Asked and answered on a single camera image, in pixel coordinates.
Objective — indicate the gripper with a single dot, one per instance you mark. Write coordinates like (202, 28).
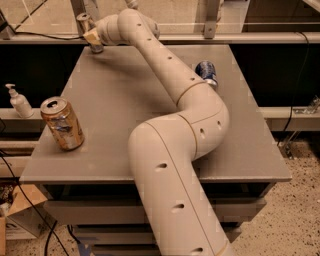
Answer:
(101, 32)

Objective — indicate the silver redbull can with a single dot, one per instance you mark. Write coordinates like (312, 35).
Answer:
(86, 22)

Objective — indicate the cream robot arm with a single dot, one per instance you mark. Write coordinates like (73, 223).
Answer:
(161, 150)

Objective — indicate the orange soda can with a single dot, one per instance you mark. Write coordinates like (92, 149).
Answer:
(63, 123)

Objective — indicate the blue pepsi can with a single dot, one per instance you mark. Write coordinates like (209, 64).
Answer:
(206, 70)

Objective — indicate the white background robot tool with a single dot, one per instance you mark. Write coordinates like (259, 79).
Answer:
(132, 4)

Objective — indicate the grey drawer cabinet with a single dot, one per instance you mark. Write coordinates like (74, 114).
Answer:
(92, 187)

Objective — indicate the white pump bottle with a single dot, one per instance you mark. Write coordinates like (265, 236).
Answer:
(19, 102)

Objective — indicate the cardboard box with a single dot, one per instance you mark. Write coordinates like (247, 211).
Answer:
(24, 217)

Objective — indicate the grey metal post left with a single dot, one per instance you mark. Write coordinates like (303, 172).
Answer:
(78, 7)

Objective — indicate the grey metal post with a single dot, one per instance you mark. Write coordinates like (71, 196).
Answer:
(211, 18)
(78, 7)

